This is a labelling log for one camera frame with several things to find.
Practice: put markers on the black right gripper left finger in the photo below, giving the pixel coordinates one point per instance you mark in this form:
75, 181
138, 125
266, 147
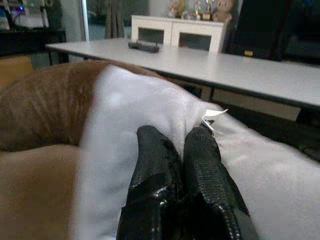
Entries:
152, 175

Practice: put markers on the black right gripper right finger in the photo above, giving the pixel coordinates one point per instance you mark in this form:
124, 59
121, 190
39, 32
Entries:
207, 180

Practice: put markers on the small grey pillow with face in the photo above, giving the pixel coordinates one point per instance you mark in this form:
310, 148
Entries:
140, 100

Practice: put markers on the brown velvet tub sofa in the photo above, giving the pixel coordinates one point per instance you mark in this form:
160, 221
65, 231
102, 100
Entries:
37, 112

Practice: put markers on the white table with black legs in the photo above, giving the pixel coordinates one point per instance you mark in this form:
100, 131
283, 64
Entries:
225, 70

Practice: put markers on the black handheld controller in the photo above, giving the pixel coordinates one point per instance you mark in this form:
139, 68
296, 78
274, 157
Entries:
143, 47

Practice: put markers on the white glass-door cabinet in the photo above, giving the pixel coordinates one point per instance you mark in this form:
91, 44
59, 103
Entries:
172, 30

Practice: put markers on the black television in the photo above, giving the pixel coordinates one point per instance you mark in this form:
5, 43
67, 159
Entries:
275, 27

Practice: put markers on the colourful figurine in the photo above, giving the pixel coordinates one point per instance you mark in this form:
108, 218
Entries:
177, 8

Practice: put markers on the brown teddy bear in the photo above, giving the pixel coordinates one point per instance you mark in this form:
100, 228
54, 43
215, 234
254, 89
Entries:
222, 10

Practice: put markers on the dark side desk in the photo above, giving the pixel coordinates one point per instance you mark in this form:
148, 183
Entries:
30, 40

